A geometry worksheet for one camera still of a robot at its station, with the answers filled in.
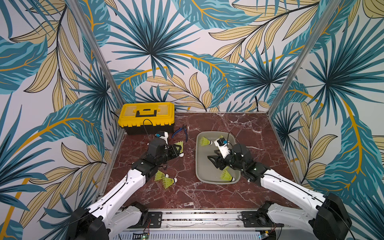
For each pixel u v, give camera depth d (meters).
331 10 0.69
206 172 0.87
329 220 0.39
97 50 0.82
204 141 0.98
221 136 1.04
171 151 0.69
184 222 0.74
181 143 0.79
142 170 0.54
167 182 0.81
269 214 0.62
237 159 0.62
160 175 0.85
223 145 0.67
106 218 0.40
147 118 0.96
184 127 1.10
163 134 0.73
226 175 0.84
